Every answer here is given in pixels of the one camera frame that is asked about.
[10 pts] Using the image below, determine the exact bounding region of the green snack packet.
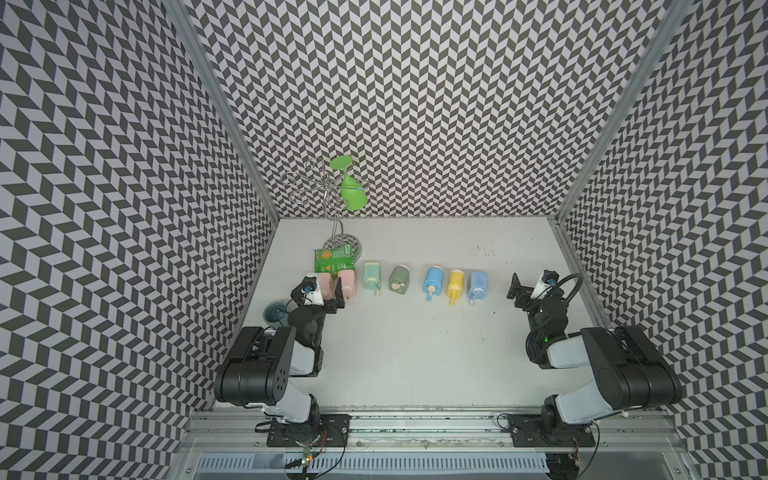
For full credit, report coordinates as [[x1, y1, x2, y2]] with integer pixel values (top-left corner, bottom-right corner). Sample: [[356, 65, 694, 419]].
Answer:
[[314, 244, 355, 275]]

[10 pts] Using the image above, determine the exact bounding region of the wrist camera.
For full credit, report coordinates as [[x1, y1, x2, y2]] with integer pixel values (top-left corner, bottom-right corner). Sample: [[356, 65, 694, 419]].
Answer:
[[301, 277, 324, 306], [531, 276, 552, 300]]

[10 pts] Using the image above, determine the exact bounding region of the teal ceramic cup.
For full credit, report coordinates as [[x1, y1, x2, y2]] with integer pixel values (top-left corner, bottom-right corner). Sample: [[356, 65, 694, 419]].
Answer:
[[262, 301, 289, 326]]

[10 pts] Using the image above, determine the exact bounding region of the yellow pencil sharpener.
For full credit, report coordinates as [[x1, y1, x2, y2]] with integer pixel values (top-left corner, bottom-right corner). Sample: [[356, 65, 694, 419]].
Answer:
[[446, 269, 465, 306]]

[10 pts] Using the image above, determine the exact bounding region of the aluminium front rail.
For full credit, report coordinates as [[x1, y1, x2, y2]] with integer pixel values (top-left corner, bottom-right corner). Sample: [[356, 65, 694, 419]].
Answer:
[[178, 408, 686, 453]]

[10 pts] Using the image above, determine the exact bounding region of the green plastic cup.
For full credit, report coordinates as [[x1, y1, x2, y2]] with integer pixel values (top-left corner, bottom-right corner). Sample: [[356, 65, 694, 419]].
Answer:
[[329, 155, 368, 211]]

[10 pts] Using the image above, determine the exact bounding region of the mint green pencil sharpener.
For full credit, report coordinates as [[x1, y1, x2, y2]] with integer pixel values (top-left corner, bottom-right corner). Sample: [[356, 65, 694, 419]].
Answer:
[[363, 261, 381, 296]]

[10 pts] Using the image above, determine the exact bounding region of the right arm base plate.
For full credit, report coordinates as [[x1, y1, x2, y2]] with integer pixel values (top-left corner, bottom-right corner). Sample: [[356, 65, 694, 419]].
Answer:
[[506, 414, 597, 449]]

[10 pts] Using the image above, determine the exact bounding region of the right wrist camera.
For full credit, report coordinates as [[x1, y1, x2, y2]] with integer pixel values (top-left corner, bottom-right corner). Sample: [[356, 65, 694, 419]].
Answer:
[[531, 276, 552, 300]]

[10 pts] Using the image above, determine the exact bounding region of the light blue pencil sharpener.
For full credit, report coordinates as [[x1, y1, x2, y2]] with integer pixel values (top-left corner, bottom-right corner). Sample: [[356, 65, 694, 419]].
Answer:
[[468, 271, 488, 306]]

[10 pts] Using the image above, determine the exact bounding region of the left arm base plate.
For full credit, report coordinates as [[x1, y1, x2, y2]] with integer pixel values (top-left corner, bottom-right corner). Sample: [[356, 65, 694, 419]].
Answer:
[[266, 414, 352, 447]]

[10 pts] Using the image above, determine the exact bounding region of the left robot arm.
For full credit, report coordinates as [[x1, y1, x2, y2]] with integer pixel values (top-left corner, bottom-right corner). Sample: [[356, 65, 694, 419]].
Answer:
[[214, 273, 347, 435]]

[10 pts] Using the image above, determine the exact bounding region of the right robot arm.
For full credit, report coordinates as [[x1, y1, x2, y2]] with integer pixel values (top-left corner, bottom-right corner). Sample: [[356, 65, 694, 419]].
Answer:
[[507, 270, 684, 432]]

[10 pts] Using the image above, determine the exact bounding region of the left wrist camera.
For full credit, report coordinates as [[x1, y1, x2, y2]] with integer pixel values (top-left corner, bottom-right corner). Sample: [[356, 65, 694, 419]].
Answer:
[[301, 277, 324, 306]]

